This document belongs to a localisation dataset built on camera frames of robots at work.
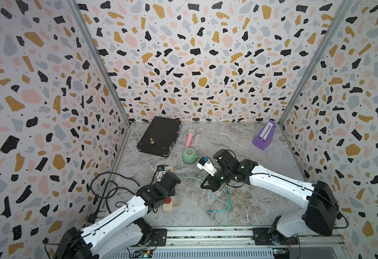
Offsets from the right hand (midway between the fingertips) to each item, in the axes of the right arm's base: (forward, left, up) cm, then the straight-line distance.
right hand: (202, 186), depth 74 cm
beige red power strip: (-5, +17, -13) cm, 22 cm away
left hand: (+3, +16, -7) cm, 18 cm away
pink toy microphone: (+44, +9, -11) cm, 46 cm away
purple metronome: (+37, -39, -9) cm, 54 cm away
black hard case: (+36, +27, -7) cm, 46 cm away
